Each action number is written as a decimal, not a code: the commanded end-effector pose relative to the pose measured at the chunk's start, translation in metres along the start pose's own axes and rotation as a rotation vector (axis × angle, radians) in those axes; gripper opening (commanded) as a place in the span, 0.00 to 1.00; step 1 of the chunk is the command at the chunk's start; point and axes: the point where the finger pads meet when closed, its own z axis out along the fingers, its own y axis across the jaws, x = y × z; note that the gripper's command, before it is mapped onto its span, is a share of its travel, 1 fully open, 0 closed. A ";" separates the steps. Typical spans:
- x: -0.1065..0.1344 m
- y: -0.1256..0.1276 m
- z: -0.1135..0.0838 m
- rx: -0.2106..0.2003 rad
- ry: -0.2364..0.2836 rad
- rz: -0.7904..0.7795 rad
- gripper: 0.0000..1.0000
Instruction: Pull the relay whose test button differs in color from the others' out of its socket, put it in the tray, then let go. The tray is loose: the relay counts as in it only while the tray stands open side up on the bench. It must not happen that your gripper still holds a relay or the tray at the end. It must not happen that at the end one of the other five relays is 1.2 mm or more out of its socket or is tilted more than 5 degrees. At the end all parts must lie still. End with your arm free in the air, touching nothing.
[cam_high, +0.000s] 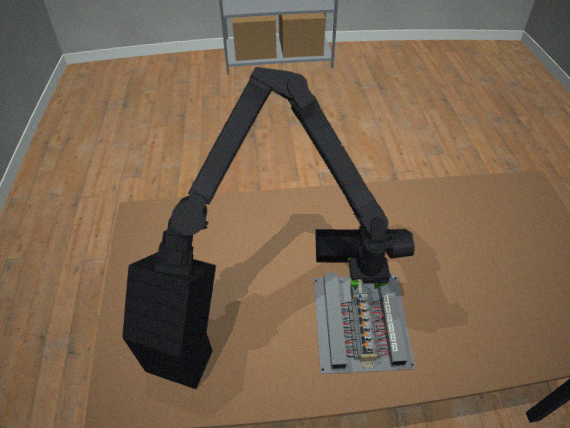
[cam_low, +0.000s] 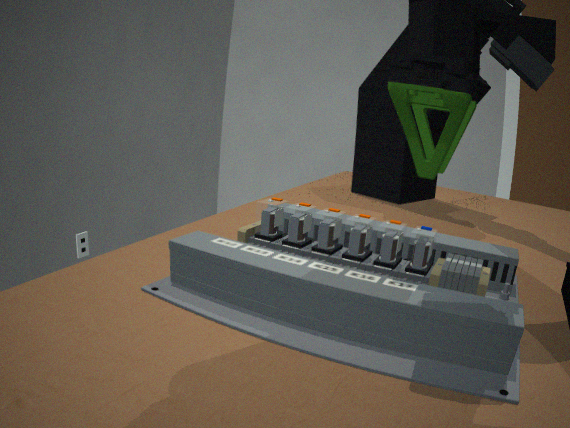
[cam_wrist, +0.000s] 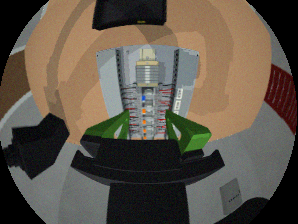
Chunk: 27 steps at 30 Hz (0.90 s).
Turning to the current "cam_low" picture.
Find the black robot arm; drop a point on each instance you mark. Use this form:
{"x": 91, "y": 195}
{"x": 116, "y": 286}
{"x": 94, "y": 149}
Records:
{"x": 524, "y": 44}

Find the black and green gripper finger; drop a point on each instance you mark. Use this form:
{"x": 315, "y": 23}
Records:
{"x": 425, "y": 133}
{"x": 403, "y": 95}

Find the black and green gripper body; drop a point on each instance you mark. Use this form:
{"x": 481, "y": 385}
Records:
{"x": 413, "y": 67}

